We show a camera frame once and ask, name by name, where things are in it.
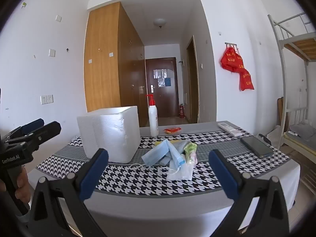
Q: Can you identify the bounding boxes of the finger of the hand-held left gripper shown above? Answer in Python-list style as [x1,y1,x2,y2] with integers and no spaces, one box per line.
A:
[4,118,45,141]
[5,121,62,151]

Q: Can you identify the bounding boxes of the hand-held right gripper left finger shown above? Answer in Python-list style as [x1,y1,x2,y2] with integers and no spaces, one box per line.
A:
[28,148,109,237]

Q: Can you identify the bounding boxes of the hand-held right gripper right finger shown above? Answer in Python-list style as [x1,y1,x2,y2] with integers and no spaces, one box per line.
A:
[209,149,290,237]

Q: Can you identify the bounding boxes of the white foam box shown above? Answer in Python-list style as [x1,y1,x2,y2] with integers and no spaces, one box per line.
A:
[76,106,141,164]

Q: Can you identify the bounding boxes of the grey sock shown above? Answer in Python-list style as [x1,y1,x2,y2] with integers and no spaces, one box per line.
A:
[173,140,192,155]

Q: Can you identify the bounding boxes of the person's left hand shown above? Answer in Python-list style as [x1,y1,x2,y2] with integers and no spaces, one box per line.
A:
[15,165,31,204]

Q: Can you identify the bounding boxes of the green pink packet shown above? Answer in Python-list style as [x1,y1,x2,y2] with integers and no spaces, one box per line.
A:
[184,142,198,165]

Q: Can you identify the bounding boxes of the black flat box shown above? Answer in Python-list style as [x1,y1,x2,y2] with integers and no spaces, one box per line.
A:
[240,136,274,159]

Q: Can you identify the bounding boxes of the white remote control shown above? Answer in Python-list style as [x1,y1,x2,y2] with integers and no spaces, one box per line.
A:
[218,122,244,137]

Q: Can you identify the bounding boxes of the small black object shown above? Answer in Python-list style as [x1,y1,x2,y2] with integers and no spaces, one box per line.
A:
[258,134,271,146]

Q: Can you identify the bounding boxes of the houndstooth tablecloth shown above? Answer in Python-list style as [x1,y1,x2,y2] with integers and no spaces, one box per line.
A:
[36,130,292,195]

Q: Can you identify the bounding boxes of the white plastic bag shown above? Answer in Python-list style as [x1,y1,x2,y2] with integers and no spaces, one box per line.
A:
[268,126,282,146]

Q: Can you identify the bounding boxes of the white red pump bottle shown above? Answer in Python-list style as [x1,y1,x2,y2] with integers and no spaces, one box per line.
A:
[145,94,160,137]

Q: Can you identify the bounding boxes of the grey mattress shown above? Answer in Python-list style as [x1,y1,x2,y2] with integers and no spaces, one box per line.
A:
[283,128,316,158]

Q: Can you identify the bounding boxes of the brown wooden board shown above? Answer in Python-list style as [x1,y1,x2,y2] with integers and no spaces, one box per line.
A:
[276,97,285,129]

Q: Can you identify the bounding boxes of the grey pillow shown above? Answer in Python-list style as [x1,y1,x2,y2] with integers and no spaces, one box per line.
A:
[289,123,314,141]

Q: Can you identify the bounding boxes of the dark brown entrance door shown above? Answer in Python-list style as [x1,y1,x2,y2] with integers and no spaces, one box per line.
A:
[145,57,179,118]

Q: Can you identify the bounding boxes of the light wooden side door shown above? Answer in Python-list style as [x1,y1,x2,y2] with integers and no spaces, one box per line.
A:
[186,35,200,124]

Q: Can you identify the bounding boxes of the red printed bag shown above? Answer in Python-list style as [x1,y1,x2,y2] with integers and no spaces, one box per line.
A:
[220,46,244,73]
[238,68,255,91]

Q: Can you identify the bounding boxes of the wooden wardrobe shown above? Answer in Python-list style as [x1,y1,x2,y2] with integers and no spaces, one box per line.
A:
[84,1,146,126]

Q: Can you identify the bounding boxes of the white metal bunk bed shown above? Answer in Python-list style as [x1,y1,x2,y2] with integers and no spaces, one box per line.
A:
[268,12,316,153]

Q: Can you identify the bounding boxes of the round ceiling lamp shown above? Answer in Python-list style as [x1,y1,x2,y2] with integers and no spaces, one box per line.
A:
[153,18,168,28]

